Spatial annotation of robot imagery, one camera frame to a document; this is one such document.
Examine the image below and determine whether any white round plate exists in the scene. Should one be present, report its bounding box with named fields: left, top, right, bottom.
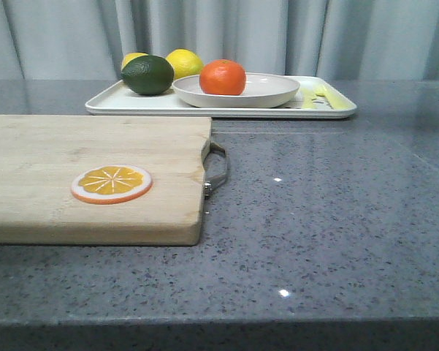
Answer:
left=172, top=72, right=300, bottom=108

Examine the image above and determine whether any orange fruit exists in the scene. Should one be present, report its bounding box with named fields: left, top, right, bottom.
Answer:
left=199, top=59, right=246, bottom=96

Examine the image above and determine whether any white rectangular tray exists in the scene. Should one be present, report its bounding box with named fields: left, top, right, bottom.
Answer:
left=85, top=76, right=357, bottom=119

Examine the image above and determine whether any orange slice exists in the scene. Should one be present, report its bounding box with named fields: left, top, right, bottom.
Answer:
left=70, top=165, right=153, bottom=205

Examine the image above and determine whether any yellow lemon right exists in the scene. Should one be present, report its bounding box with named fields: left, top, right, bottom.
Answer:
left=165, top=48, right=204, bottom=80

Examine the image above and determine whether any yellow lemon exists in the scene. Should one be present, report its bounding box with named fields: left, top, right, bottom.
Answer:
left=121, top=52, right=147, bottom=71
left=165, top=48, right=204, bottom=80

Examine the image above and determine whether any yellow plastic fork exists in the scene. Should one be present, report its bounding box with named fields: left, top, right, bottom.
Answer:
left=313, top=85, right=348, bottom=110

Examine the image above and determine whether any green lime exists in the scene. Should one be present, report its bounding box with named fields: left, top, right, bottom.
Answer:
left=121, top=55, right=175, bottom=96

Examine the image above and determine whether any yellow lemon left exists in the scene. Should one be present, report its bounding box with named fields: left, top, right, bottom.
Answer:
left=121, top=52, right=147, bottom=71

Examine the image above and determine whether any wooden cutting board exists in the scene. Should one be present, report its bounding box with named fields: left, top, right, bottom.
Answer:
left=0, top=115, right=212, bottom=246

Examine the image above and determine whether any grey curtain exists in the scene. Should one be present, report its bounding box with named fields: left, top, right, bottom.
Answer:
left=0, top=1, right=439, bottom=80

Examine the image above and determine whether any metal board handle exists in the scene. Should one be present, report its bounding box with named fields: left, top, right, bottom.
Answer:
left=203, top=141, right=229, bottom=199

